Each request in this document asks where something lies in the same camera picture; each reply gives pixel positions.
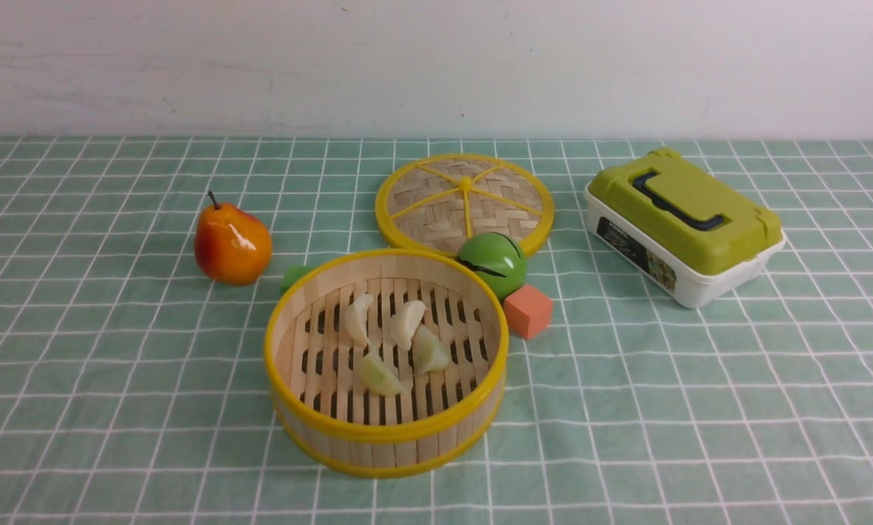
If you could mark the green toy apple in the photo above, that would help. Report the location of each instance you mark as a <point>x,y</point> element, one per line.
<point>497,259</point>

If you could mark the green white lunch box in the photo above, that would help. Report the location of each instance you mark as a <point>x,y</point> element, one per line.
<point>690,233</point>

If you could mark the green foam cube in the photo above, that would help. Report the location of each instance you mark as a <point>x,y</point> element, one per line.
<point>293,274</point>

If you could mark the orange toy pear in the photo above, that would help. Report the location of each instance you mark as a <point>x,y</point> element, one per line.
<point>230,245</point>

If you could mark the woven bamboo steamer lid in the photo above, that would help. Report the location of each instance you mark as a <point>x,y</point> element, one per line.
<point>437,203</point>

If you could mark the bamboo steamer tray yellow rim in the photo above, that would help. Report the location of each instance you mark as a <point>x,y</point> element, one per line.
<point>312,364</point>

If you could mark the pale green dumpling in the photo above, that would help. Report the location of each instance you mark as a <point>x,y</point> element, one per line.
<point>428,352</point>
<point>379,377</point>

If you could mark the orange foam cube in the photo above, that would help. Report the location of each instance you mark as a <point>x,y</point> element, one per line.
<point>528,311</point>

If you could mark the green checkered tablecloth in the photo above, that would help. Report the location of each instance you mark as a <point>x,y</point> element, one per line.
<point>132,388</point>

